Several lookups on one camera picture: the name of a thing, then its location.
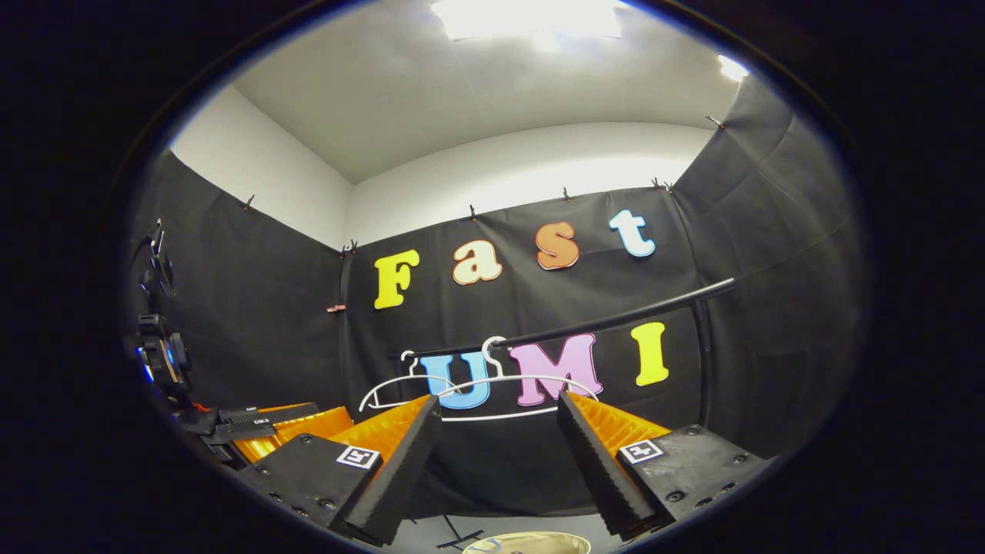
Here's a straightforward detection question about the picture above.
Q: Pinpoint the small white clothes hanger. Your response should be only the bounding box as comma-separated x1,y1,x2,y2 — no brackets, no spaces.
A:
359,350,462,414

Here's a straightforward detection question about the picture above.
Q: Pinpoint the large ceiling light panel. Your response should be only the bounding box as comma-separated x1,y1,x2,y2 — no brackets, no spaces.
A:
431,0,624,41

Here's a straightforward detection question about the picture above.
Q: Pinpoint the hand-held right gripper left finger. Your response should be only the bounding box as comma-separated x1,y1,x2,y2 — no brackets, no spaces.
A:
231,394,443,546

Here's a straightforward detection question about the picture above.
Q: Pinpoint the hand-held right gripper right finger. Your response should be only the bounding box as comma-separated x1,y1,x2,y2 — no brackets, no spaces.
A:
556,391,770,539

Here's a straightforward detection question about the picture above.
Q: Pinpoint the large white clothes hanger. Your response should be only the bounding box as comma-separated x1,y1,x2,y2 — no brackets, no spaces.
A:
431,335,601,422

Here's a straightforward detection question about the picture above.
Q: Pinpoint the black clothes rack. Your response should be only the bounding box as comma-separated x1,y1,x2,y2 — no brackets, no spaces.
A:
385,277,737,550

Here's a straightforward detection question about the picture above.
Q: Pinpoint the black backdrop cloth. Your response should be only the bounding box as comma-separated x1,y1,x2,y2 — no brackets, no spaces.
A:
123,73,870,518

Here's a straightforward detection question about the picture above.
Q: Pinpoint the beige laundry hamper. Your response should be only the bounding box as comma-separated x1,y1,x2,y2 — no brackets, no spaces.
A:
462,531,593,554

